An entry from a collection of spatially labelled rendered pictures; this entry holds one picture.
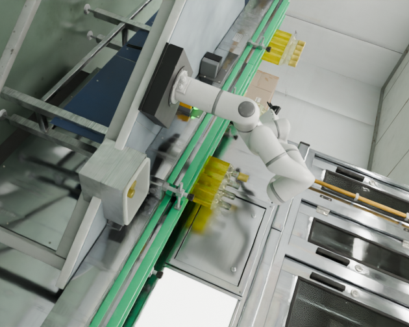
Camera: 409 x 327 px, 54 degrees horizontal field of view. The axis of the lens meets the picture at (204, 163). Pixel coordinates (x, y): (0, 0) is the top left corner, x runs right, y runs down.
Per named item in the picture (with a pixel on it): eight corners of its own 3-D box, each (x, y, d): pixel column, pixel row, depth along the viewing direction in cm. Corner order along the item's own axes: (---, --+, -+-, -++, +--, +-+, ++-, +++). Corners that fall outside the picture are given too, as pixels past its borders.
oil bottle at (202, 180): (175, 182, 175) (221, 201, 172) (176, 174, 170) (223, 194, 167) (180, 173, 178) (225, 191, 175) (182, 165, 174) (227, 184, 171)
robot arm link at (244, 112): (221, 84, 139) (265, 101, 137) (223, 96, 152) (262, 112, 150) (210, 109, 138) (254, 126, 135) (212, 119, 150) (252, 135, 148)
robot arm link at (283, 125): (269, 129, 164) (292, 123, 164) (262, 115, 172) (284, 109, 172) (272, 156, 175) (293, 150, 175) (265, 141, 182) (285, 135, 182)
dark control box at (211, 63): (198, 73, 194) (214, 79, 193) (200, 60, 188) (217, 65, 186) (204, 63, 199) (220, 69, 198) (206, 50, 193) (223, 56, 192)
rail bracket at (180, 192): (160, 204, 159) (189, 216, 157) (161, 179, 146) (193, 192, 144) (163, 198, 160) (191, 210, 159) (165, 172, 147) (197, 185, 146)
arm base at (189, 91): (166, 94, 136) (208, 110, 134) (181, 61, 137) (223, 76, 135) (173, 107, 151) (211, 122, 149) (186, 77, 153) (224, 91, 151)
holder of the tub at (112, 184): (104, 225, 148) (123, 233, 147) (99, 181, 126) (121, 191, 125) (127, 191, 158) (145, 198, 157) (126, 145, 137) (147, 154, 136)
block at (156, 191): (144, 194, 158) (160, 201, 157) (144, 180, 151) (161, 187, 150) (148, 188, 160) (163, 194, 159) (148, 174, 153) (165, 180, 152)
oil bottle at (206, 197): (169, 192, 171) (216, 211, 168) (171, 184, 167) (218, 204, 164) (175, 183, 175) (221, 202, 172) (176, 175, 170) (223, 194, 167)
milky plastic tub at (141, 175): (104, 218, 143) (126, 228, 142) (100, 182, 126) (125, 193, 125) (128, 183, 154) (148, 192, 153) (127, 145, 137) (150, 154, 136)
